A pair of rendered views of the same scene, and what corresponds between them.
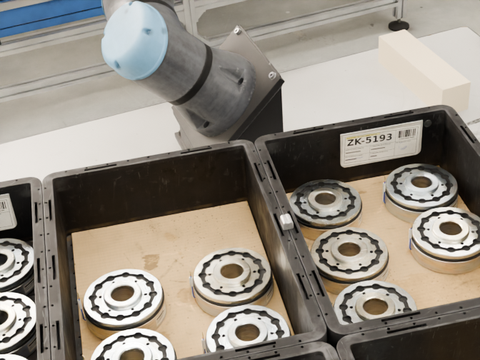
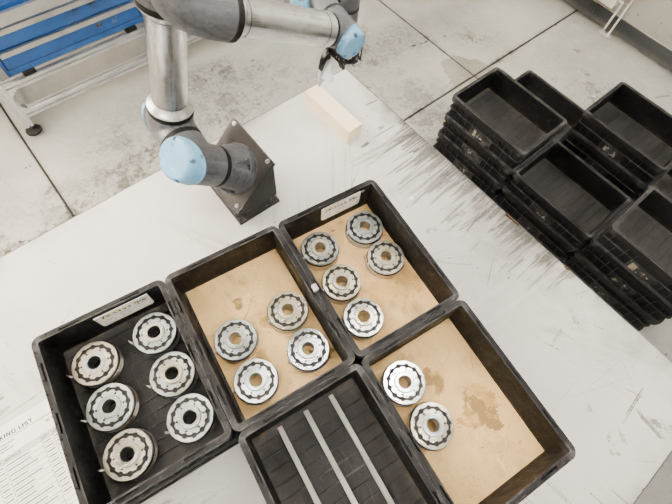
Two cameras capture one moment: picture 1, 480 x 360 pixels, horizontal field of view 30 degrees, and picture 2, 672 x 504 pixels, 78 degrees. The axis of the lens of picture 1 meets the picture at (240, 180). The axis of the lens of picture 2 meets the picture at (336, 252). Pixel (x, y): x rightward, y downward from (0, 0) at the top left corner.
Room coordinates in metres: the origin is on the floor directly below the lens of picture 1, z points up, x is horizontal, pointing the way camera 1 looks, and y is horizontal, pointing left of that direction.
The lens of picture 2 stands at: (0.53, 0.08, 1.87)
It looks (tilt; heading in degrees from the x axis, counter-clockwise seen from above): 64 degrees down; 331
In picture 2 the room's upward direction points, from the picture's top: 8 degrees clockwise
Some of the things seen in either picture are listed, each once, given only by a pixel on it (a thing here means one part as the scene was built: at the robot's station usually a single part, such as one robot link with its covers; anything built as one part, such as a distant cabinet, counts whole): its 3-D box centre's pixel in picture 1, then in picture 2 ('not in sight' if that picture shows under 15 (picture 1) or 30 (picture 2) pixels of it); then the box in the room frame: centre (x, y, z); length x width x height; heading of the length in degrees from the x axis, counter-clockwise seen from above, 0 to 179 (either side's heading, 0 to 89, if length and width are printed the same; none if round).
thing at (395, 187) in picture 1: (421, 186); (364, 226); (1.00, -0.26, 0.86); 0.10 x 0.10 x 0.01
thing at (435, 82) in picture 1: (421, 71); (332, 113); (1.53, -0.38, 0.73); 0.24 x 0.06 x 0.06; 19
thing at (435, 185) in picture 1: (421, 183); (365, 226); (1.00, -0.26, 0.86); 0.05 x 0.05 x 0.01
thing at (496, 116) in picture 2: not in sight; (489, 143); (1.44, -1.15, 0.37); 0.40 x 0.30 x 0.45; 18
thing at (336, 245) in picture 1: (348, 250); (341, 281); (0.88, -0.13, 0.86); 0.05 x 0.05 x 0.01
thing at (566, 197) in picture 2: not in sight; (551, 207); (1.06, -1.28, 0.31); 0.40 x 0.30 x 0.34; 18
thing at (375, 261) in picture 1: (348, 253); (341, 282); (0.88, -0.13, 0.86); 0.10 x 0.10 x 0.01
